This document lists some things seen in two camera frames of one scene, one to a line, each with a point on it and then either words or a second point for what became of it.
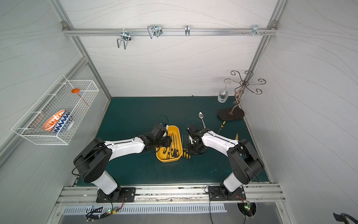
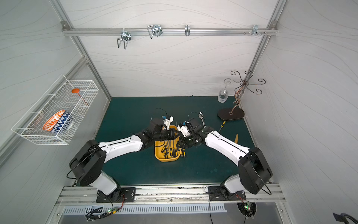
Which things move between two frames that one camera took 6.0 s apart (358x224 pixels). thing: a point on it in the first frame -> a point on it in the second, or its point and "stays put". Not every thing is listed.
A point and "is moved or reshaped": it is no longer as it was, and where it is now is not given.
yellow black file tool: (168, 157) -> (166, 149)
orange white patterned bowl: (48, 125) stays put
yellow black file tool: (172, 150) stays put
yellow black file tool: (184, 149) is moved or reshaped
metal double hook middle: (154, 30) stays put
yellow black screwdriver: (222, 126) stays put
